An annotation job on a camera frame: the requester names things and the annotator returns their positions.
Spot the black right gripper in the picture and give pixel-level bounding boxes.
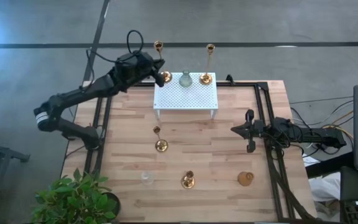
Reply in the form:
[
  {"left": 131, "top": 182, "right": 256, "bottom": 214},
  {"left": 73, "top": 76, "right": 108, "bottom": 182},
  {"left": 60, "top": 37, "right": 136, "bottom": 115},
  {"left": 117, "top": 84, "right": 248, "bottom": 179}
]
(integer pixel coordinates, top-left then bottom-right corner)
[{"left": 231, "top": 109, "right": 266, "bottom": 154}]

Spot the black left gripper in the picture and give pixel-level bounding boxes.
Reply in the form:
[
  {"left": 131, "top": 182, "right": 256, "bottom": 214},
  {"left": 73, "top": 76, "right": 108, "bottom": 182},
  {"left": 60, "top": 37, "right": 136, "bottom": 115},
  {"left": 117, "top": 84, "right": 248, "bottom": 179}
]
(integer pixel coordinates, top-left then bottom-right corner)
[{"left": 132, "top": 52, "right": 166, "bottom": 88}]

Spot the tall brass candlestick holder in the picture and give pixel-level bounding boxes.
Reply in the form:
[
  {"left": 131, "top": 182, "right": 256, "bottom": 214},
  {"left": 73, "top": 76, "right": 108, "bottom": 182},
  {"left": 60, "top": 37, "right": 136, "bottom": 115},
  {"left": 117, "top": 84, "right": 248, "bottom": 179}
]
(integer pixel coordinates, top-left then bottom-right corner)
[
  {"left": 199, "top": 43, "right": 216, "bottom": 86},
  {"left": 152, "top": 125, "right": 169, "bottom": 153},
  {"left": 180, "top": 170, "right": 196, "bottom": 190},
  {"left": 153, "top": 40, "right": 173, "bottom": 84}
]

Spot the grey tinted glass candle holder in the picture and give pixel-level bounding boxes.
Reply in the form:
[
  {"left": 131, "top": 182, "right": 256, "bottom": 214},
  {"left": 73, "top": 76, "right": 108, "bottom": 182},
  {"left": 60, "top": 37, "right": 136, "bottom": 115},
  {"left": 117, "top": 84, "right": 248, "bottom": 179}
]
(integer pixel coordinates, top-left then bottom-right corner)
[{"left": 178, "top": 69, "right": 193, "bottom": 88}]

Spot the amber glass candle holder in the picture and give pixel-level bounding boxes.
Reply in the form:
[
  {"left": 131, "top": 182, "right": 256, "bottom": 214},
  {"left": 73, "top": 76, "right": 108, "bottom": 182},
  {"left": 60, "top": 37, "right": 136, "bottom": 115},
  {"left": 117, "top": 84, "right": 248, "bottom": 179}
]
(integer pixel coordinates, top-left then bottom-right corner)
[{"left": 237, "top": 170, "right": 255, "bottom": 187}]

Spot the clear ribbed glass candle holder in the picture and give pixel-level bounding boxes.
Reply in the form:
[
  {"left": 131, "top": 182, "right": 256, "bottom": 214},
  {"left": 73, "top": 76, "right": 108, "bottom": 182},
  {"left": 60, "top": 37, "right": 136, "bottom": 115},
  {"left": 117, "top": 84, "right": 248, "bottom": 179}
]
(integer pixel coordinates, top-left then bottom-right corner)
[{"left": 140, "top": 170, "right": 155, "bottom": 187}]

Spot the white perforated metal shelf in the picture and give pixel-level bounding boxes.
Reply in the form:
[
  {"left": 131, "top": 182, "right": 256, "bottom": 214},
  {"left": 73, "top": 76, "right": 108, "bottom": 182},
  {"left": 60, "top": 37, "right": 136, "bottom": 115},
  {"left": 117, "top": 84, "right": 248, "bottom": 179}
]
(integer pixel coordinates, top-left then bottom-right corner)
[{"left": 152, "top": 72, "right": 219, "bottom": 121}]

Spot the white paper sheet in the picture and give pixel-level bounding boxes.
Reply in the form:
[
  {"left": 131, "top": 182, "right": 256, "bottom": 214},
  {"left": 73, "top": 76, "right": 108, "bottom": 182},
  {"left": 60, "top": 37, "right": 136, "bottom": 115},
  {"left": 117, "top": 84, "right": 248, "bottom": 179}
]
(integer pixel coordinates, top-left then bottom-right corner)
[{"left": 301, "top": 154, "right": 321, "bottom": 167}]

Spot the white cloth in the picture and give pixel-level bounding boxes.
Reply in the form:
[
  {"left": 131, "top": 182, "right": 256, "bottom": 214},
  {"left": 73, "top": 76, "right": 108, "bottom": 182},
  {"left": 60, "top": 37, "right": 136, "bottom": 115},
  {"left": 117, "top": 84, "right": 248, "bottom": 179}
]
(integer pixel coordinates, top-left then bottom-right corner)
[{"left": 308, "top": 172, "right": 342, "bottom": 205}]

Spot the green potted plant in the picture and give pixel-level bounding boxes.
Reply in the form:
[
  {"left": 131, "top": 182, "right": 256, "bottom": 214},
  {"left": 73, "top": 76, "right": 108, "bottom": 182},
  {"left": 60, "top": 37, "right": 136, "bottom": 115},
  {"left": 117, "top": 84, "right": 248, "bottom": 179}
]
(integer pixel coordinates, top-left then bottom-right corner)
[{"left": 31, "top": 167, "right": 121, "bottom": 224}]

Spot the black floor stand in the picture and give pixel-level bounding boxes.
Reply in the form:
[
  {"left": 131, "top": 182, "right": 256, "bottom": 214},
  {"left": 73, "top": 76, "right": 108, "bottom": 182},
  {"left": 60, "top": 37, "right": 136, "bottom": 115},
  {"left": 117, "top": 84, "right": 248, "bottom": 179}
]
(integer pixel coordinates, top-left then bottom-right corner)
[{"left": 0, "top": 136, "right": 30, "bottom": 164}]

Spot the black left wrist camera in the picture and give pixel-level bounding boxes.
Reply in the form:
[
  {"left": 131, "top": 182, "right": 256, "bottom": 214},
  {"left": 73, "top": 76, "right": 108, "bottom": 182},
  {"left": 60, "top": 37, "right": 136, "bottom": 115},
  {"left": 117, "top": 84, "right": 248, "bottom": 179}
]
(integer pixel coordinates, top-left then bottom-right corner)
[{"left": 115, "top": 52, "right": 138, "bottom": 83}]

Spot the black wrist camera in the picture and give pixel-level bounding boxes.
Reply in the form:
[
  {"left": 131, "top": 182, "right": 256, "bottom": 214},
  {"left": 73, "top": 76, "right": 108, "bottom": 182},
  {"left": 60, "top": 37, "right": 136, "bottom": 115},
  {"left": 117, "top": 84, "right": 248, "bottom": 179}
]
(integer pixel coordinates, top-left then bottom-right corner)
[
  {"left": 272, "top": 116, "right": 295, "bottom": 138},
  {"left": 115, "top": 52, "right": 138, "bottom": 83}
]

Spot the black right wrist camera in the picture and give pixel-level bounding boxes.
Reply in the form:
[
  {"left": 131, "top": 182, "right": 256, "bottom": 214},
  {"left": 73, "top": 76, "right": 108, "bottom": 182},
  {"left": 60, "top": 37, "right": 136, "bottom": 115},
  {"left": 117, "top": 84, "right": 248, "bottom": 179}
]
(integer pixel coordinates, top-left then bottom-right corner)
[{"left": 272, "top": 116, "right": 295, "bottom": 138}]

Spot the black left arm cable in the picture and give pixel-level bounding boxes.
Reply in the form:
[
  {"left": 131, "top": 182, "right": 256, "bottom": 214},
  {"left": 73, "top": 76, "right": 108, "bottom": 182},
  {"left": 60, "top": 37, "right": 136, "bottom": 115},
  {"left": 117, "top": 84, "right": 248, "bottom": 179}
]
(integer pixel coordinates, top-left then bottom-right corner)
[{"left": 85, "top": 30, "right": 145, "bottom": 68}]

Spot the black cable sleeve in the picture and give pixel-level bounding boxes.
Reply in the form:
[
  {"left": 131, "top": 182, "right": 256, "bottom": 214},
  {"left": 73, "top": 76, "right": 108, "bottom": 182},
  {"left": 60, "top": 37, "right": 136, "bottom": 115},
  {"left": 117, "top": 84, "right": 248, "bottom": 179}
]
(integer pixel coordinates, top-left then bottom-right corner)
[{"left": 265, "top": 146, "right": 319, "bottom": 223}]

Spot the grey floor cable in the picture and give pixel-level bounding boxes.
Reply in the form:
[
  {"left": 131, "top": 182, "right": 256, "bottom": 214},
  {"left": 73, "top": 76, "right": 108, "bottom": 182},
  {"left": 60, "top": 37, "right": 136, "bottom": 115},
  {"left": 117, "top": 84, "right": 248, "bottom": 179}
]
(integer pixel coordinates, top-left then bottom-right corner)
[{"left": 289, "top": 98, "right": 354, "bottom": 105}]

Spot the orange floor cable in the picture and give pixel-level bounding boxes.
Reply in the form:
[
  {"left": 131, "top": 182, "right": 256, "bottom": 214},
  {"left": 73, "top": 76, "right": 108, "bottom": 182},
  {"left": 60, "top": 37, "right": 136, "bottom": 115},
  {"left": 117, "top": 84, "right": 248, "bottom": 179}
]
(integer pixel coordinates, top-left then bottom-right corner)
[{"left": 321, "top": 110, "right": 354, "bottom": 139}]

